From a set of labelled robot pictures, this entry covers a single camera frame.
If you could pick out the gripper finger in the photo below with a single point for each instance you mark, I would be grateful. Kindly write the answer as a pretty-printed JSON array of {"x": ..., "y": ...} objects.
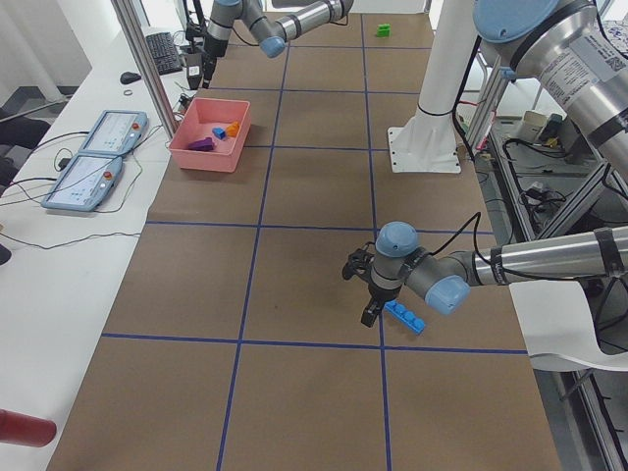
[
  {"x": 209, "y": 68},
  {"x": 371, "y": 313}
]

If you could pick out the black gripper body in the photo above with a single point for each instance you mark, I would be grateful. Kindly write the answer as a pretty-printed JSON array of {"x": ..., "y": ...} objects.
[
  {"x": 210, "y": 55},
  {"x": 381, "y": 295}
]

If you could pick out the long blue block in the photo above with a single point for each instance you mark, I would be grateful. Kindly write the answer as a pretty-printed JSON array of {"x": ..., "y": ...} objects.
[{"x": 406, "y": 317}]

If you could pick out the small blue block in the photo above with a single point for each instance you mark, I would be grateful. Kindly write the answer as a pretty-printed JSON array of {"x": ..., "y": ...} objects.
[{"x": 220, "y": 133}]

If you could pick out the orange block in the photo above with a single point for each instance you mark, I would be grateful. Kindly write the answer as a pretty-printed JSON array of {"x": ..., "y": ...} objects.
[{"x": 232, "y": 129}]

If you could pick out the purple block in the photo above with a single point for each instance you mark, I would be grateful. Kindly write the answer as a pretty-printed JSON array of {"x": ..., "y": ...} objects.
[{"x": 202, "y": 145}]

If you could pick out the green block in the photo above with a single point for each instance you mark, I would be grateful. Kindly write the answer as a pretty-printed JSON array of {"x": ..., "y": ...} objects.
[{"x": 384, "y": 30}]

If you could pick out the black labelled box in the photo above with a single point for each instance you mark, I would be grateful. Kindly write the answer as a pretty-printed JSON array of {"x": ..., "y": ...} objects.
[{"x": 194, "y": 70}]

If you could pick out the pink plastic box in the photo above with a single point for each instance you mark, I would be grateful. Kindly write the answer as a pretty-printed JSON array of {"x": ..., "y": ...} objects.
[{"x": 202, "y": 115}]

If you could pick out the black keyboard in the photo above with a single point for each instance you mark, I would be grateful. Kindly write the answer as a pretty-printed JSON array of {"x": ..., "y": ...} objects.
[{"x": 164, "y": 53}]

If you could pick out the black computer mouse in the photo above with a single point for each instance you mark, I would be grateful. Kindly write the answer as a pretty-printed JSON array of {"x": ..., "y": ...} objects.
[{"x": 129, "y": 77}]

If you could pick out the far teach pendant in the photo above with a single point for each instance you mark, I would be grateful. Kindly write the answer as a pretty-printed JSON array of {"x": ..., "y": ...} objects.
[{"x": 115, "y": 133}]

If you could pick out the teach pendant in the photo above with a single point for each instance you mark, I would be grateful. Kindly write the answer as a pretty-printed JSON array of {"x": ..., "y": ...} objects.
[
  {"x": 84, "y": 183},
  {"x": 115, "y": 133}
]

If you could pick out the near teach pendant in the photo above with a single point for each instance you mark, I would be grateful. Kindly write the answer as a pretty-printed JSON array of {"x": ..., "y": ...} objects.
[{"x": 84, "y": 183}]

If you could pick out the red cylinder bottle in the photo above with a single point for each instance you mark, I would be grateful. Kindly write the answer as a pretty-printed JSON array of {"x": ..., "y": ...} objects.
[{"x": 21, "y": 429}]

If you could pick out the aluminium frame post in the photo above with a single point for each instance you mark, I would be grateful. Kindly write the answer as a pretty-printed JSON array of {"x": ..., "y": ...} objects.
[{"x": 131, "y": 27}]

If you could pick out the white camera stand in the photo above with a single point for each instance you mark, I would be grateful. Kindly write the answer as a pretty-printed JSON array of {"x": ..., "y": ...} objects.
[{"x": 427, "y": 142}]

